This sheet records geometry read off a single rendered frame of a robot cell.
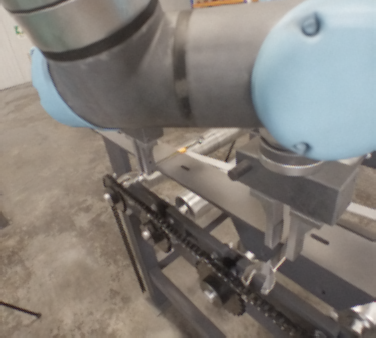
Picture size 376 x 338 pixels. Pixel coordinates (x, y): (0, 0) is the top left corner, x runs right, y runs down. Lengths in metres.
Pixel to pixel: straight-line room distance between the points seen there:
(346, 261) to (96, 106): 0.39
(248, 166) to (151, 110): 0.19
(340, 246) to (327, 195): 0.18
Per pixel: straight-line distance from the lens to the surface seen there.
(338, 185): 0.28
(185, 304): 1.35
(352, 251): 0.46
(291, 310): 0.68
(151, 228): 0.88
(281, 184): 0.31
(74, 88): 0.17
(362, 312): 0.72
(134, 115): 0.17
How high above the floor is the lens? 1.50
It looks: 29 degrees down
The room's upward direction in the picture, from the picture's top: 8 degrees counter-clockwise
